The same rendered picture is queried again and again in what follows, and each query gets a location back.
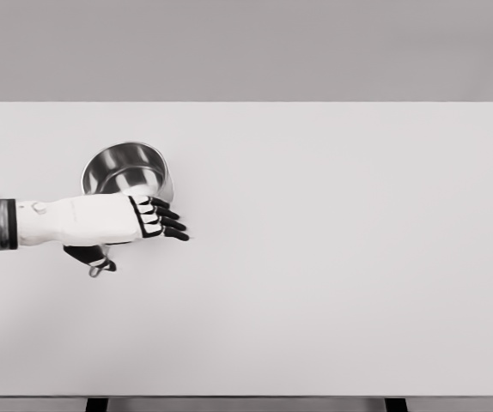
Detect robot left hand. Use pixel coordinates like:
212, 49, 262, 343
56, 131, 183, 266
55, 193, 192, 273

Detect steel pot with handle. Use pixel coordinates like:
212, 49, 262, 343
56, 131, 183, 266
81, 140, 176, 278

